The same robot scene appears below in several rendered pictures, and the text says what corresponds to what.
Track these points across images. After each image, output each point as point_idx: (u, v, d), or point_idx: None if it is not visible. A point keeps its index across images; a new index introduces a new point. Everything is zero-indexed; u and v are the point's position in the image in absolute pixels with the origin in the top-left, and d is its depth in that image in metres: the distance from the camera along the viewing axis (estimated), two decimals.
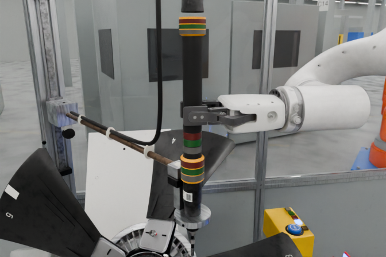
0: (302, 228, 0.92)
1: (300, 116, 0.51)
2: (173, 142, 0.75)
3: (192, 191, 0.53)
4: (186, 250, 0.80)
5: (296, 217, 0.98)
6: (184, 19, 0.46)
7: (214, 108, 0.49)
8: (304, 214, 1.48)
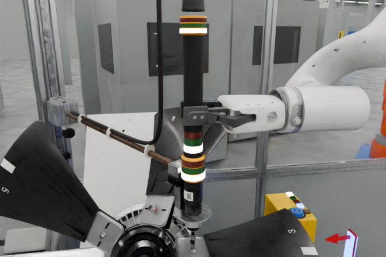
0: (304, 211, 0.91)
1: (300, 116, 0.51)
2: (173, 120, 0.74)
3: (192, 190, 0.53)
4: (186, 232, 0.79)
5: (297, 201, 0.96)
6: (185, 18, 0.46)
7: (214, 108, 0.49)
8: (305, 203, 1.46)
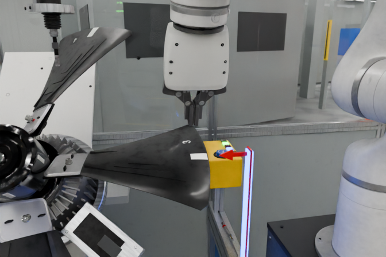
0: None
1: None
2: (74, 42, 0.70)
3: None
4: None
5: (228, 145, 0.92)
6: None
7: (202, 100, 0.49)
8: (261, 167, 1.42)
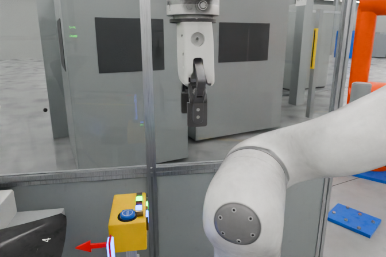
0: (136, 213, 0.82)
1: (199, 0, 0.43)
2: (42, 240, 0.57)
3: None
4: None
5: (139, 202, 0.88)
6: None
7: (188, 96, 0.46)
8: None
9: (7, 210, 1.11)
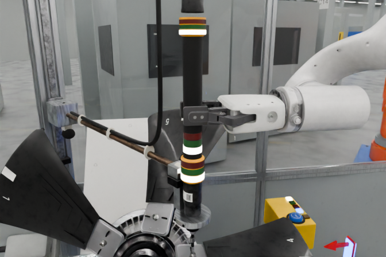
0: (304, 216, 0.91)
1: (300, 116, 0.51)
2: (288, 240, 0.66)
3: (192, 191, 0.53)
4: (186, 237, 0.79)
5: (297, 205, 0.97)
6: (184, 19, 0.46)
7: (214, 108, 0.49)
8: (305, 206, 1.46)
9: None
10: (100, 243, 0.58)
